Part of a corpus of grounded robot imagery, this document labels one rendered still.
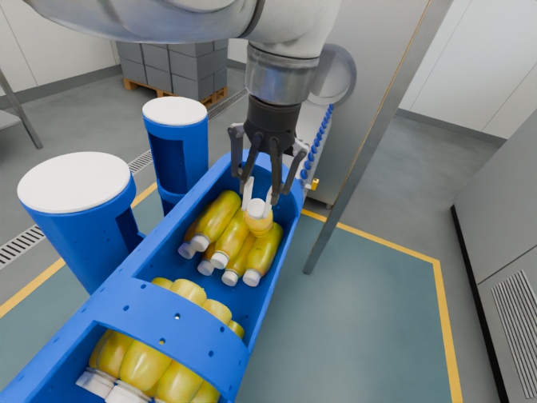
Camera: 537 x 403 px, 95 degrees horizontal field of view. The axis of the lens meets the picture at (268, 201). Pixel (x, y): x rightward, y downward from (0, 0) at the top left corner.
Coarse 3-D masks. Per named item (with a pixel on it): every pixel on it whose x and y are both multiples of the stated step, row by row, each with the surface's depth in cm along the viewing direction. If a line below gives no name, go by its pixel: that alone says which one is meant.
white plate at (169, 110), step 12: (144, 108) 110; (156, 108) 112; (168, 108) 114; (180, 108) 115; (192, 108) 117; (204, 108) 119; (156, 120) 105; (168, 120) 106; (180, 120) 107; (192, 120) 109
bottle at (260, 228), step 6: (246, 210) 52; (270, 210) 53; (246, 216) 52; (270, 216) 53; (246, 222) 54; (252, 222) 52; (258, 222) 52; (264, 222) 52; (270, 222) 54; (252, 228) 54; (258, 228) 54; (264, 228) 54; (270, 228) 59; (252, 234) 64; (258, 234) 60; (264, 234) 61
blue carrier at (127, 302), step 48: (192, 192) 54; (144, 240) 45; (288, 240) 59; (144, 288) 35; (240, 288) 64; (96, 336) 45; (144, 336) 30; (192, 336) 32; (48, 384) 38; (240, 384) 39
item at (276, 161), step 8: (272, 144) 37; (272, 152) 39; (272, 160) 40; (280, 160) 41; (272, 168) 41; (280, 168) 43; (272, 176) 42; (280, 176) 44; (272, 184) 43; (272, 192) 45
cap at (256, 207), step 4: (252, 200) 50; (256, 200) 50; (260, 200) 50; (248, 204) 50; (252, 204) 50; (256, 204) 50; (260, 204) 50; (264, 204) 50; (248, 208) 50; (252, 208) 50; (256, 208) 50; (260, 208) 50; (264, 208) 49; (248, 212) 49; (252, 212) 49; (256, 212) 49; (260, 212) 49; (252, 216) 49; (256, 216) 49; (260, 216) 49
